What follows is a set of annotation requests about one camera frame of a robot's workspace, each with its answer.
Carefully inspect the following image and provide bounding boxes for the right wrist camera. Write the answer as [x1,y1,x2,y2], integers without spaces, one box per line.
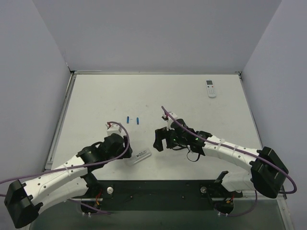
[162,112,178,130]

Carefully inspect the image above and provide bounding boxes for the purple camera cable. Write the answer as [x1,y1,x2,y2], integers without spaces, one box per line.
[161,105,298,194]
[0,122,130,198]

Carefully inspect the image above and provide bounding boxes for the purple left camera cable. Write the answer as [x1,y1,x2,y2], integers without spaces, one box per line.
[0,122,130,198]

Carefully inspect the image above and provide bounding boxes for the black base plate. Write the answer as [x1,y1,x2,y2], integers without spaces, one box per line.
[79,180,243,211]

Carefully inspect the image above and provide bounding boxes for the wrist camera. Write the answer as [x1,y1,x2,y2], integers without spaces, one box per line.
[106,123,122,136]
[162,112,178,130]

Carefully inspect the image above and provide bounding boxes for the small white remote control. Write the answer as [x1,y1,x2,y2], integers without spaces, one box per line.
[206,80,216,98]

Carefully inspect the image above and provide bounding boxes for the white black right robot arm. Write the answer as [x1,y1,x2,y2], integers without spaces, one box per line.
[153,119,289,198]

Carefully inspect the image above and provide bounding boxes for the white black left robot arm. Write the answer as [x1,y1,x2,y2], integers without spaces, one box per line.
[4,133,132,229]

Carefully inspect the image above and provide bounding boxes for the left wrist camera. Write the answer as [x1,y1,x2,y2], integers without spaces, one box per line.
[106,123,122,136]

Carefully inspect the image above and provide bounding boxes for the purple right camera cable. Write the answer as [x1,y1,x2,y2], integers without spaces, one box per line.
[161,105,298,194]

